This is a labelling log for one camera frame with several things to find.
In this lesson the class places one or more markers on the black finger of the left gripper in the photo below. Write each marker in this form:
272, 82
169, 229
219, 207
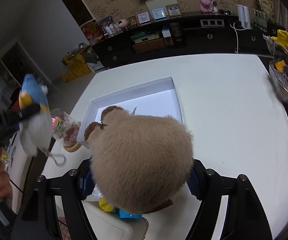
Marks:
11, 119

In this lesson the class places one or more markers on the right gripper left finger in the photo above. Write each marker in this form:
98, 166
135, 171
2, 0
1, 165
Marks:
73, 187

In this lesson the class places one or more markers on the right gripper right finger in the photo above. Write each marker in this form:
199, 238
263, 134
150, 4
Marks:
229, 207

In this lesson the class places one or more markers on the blue white plush bird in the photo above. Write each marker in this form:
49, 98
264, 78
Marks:
36, 127

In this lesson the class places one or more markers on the brown plush bear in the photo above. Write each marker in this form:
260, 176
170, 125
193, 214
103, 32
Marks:
138, 162

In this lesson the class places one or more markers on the yellow white plush towel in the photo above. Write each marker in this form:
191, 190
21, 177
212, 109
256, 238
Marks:
105, 206

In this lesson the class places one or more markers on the blue cloth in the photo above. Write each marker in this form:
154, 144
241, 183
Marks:
124, 215

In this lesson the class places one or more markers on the person's left hand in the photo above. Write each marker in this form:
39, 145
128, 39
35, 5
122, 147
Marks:
6, 190

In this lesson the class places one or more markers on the glass dome with flowers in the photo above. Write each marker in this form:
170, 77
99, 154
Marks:
65, 129

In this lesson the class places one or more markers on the yellow crates stack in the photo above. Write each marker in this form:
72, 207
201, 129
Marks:
75, 65

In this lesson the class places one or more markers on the pink round speaker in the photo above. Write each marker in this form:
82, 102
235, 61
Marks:
122, 23

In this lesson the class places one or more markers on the white shallow cardboard box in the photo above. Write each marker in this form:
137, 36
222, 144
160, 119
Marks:
157, 98

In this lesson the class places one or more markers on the pink framed picture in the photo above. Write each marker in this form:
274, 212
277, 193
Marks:
143, 17

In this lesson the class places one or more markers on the black TV cabinet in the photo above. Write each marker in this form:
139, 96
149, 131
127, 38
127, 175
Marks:
192, 33

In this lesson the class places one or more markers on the white air purifier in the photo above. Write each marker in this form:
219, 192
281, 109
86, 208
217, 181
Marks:
243, 14

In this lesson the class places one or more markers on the pink plush toy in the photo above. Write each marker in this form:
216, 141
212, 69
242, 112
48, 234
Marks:
205, 6

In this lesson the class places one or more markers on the blue picture frame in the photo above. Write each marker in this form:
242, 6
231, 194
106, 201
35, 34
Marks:
158, 13

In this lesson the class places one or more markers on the wooden picture frame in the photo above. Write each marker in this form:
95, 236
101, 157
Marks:
173, 10

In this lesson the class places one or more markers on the white security camera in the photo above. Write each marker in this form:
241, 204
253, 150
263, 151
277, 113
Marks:
214, 5

